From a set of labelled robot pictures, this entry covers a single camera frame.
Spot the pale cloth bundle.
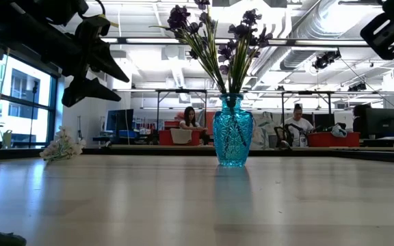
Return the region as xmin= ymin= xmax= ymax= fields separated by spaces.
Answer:
xmin=330 ymin=124 xmax=348 ymax=138

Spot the purple small-bloom flower bunch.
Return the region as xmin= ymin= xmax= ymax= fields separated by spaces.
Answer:
xmin=150 ymin=4 xmax=231 ymax=95

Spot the person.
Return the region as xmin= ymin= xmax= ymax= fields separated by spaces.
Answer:
xmin=283 ymin=103 xmax=316 ymax=148
xmin=178 ymin=105 xmax=211 ymax=146
xmin=352 ymin=104 xmax=372 ymax=134

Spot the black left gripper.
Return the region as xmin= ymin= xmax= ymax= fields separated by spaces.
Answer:
xmin=51 ymin=14 xmax=131 ymax=108

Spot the long wooden background table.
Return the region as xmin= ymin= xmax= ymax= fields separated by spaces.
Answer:
xmin=109 ymin=144 xmax=394 ymax=151

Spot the long ceiling light beam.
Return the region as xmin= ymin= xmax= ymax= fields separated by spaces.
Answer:
xmin=99 ymin=36 xmax=382 ymax=48

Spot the white flower bunch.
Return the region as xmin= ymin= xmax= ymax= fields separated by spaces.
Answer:
xmin=39 ymin=125 xmax=87 ymax=162

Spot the black hanging spotlight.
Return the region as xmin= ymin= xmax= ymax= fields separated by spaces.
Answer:
xmin=347 ymin=81 xmax=368 ymax=92
xmin=312 ymin=49 xmax=342 ymax=71

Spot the blue glass vase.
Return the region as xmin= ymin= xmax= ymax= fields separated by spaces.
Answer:
xmin=212 ymin=92 xmax=254 ymax=168

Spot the white sign board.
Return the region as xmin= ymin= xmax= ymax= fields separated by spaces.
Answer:
xmin=333 ymin=109 xmax=355 ymax=131

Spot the black light stand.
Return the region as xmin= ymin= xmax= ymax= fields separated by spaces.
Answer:
xmin=29 ymin=80 xmax=40 ymax=148

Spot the white cloth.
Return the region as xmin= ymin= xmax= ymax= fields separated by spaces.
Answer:
xmin=169 ymin=128 xmax=194 ymax=145

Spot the black metal frame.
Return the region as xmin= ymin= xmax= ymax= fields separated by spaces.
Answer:
xmin=280 ymin=90 xmax=333 ymax=131
xmin=155 ymin=88 xmax=209 ymax=133

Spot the red panel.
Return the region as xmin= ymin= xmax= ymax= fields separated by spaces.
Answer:
xmin=205 ymin=111 xmax=215 ymax=136

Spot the blue bin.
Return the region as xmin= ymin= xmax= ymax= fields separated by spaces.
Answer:
xmin=118 ymin=129 xmax=140 ymax=139

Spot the silver ventilation duct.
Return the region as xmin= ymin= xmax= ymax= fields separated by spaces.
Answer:
xmin=279 ymin=0 xmax=345 ymax=71

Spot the red plastic bin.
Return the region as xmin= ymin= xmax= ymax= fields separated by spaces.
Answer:
xmin=158 ymin=128 xmax=201 ymax=147
xmin=307 ymin=131 xmax=361 ymax=148

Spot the black computer monitor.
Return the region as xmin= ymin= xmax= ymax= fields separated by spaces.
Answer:
xmin=105 ymin=108 xmax=135 ymax=133
xmin=365 ymin=107 xmax=394 ymax=135

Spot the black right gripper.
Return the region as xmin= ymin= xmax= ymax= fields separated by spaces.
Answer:
xmin=360 ymin=13 xmax=394 ymax=62

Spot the pale jug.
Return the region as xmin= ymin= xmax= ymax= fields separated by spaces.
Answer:
xmin=1 ymin=128 xmax=13 ymax=148

